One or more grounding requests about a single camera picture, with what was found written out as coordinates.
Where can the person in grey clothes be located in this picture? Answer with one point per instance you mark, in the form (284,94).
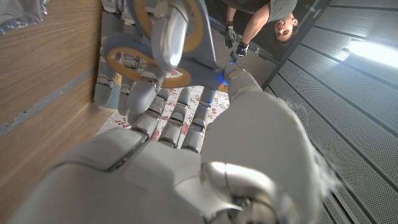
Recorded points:
(276,12)

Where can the rolled map wrapping paper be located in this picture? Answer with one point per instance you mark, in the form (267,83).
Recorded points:
(118,93)

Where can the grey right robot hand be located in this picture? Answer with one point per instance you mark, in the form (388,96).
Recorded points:
(233,155)

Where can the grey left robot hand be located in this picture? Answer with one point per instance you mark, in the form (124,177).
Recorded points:
(171,37)

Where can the crumpled aluminum foil sheet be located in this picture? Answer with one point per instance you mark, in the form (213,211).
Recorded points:
(18,12)

